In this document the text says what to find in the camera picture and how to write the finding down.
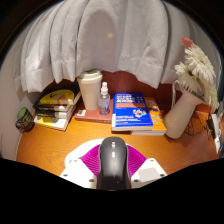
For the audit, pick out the white flower bouquet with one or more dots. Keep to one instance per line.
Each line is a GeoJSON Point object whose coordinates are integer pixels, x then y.
{"type": "Point", "coordinates": [198, 66]}

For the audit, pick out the dark mug with green inside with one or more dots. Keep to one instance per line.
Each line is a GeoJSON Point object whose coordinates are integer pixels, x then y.
{"type": "Point", "coordinates": [25, 120]}

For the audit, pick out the white flat device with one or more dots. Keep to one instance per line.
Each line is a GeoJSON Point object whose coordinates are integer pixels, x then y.
{"type": "Point", "coordinates": [216, 133]}

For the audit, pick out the orange book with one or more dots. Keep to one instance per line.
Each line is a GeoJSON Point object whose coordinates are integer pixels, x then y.
{"type": "Point", "coordinates": [158, 120]}

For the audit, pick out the white pitcher vase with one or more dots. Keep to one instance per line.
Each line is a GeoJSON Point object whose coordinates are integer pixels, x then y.
{"type": "Point", "coordinates": [180, 116]}

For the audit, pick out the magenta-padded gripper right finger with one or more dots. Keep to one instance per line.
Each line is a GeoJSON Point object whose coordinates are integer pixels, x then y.
{"type": "Point", "coordinates": [138, 161]}

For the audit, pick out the cream lidded tumbler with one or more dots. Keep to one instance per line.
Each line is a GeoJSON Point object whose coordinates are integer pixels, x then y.
{"type": "Point", "coordinates": [90, 90]}

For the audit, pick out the thin black book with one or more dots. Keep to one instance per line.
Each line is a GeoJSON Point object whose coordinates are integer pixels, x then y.
{"type": "Point", "coordinates": [55, 107]}

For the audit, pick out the black computer mouse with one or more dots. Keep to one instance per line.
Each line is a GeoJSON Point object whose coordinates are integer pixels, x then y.
{"type": "Point", "coordinates": [113, 163]}

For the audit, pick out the clear spray bottle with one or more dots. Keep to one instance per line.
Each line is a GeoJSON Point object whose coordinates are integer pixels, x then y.
{"type": "Point", "coordinates": [104, 101]}

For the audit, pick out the white curtain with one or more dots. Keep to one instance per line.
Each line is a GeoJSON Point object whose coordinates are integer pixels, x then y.
{"type": "Point", "coordinates": [113, 36]}

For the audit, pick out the blue book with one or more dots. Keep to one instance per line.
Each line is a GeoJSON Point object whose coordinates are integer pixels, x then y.
{"type": "Point", "coordinates": [131, 111]}

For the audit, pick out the yellow and white book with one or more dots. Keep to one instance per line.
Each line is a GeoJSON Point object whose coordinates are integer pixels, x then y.
{"type": "Point", "coordinates": [51, 122]}

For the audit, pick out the yellow and black book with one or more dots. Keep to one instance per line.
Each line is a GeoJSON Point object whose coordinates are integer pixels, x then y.
{"type": "Point", "coordinates": [60, 96]}

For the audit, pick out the white and grey mouse pad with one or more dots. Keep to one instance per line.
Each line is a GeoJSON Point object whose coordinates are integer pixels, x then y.
{"type": "Point", "coordinates": [78, 151]}

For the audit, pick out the red-brown book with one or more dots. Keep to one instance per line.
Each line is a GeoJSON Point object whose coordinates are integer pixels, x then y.
{"type": "Point", "coordinates": [91, 115]}

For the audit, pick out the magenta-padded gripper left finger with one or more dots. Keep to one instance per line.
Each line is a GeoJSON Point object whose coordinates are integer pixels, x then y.
{"type": "Point", "coordinates": [88, 160]}

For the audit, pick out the black book with white pages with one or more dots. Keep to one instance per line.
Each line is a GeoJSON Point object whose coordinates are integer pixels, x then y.
{"type": "Point", "coordinates": [53, 114]}

